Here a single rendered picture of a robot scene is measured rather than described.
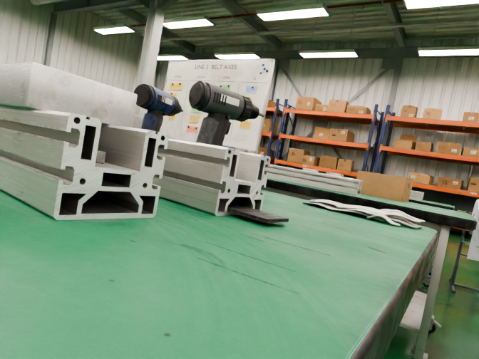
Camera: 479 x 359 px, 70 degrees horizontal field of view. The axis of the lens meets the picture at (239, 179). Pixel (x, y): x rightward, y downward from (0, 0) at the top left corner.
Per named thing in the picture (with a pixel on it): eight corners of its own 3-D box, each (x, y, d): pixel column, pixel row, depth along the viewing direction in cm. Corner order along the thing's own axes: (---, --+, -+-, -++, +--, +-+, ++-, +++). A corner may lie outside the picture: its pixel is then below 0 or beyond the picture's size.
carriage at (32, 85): (-32, 124, 40) (-24, 65, 40) (63, 139, 49) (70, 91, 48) (21, 137, 30) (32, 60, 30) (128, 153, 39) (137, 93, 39)
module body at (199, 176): (-8, 144, 91) (-4, 112, 90) (33, 149, 98) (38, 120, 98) (214, 216, 42) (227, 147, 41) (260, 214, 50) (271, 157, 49)
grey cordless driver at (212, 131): (170, 182, 74) (187, 80, 73) (239, 189, 87) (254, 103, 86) (189, 188, 68) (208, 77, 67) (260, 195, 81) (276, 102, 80)
